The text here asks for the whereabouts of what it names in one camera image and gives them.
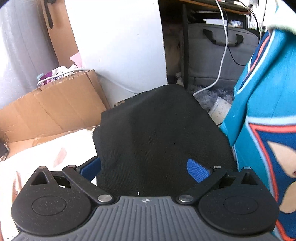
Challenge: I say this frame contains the black patterned drawstring shorts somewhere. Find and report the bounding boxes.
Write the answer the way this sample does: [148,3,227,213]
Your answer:
[93,84,237,197]

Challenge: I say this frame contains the brown cardboard box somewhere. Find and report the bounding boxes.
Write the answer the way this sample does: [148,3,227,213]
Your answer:
[1,70,110,157]

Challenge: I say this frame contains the white bed sheet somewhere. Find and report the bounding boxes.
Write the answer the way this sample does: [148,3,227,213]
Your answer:
[1,129,96,240]

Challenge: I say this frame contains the blue cartoon print cloth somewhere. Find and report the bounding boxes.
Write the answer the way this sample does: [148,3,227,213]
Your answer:
[221,29,295,240]

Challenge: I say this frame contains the pink white package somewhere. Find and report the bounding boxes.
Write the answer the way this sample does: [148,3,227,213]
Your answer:
[37,52,82,87]

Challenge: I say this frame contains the grey laptop bag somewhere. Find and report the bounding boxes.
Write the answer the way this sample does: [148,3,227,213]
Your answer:
[188,23,258,88]

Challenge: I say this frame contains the white charging cable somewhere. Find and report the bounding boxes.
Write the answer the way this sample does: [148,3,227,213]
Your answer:
[192,0,230,96]

